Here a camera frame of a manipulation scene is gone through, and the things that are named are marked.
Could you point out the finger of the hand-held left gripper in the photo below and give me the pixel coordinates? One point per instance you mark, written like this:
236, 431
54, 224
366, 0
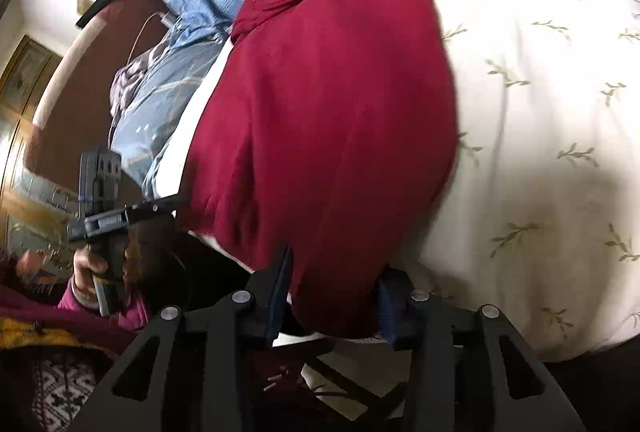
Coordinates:
160, 205

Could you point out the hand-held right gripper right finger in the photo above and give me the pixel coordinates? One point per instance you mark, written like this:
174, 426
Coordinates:
387, 312

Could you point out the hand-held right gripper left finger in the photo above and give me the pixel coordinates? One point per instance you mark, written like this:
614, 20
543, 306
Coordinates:
280, 284

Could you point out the dark red shirt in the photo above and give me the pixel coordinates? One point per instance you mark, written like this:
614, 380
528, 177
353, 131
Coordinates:
340, 137

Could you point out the person's left hand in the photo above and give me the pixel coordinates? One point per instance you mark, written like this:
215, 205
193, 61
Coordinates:
86, 268

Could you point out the brown padded headboard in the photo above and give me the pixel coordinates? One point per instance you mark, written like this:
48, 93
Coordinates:
85, 87

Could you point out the purple patterned cloth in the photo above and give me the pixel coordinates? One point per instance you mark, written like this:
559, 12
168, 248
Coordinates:
127, 82

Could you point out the wooden cabinet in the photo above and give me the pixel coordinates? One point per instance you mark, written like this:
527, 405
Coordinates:
25, 72

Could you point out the person's patterned sweater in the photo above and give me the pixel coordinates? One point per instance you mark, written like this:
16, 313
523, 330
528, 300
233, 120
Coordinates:
50, 382

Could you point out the cream leaf-print quilt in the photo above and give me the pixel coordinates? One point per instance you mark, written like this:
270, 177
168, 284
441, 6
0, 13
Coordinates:
540, 112

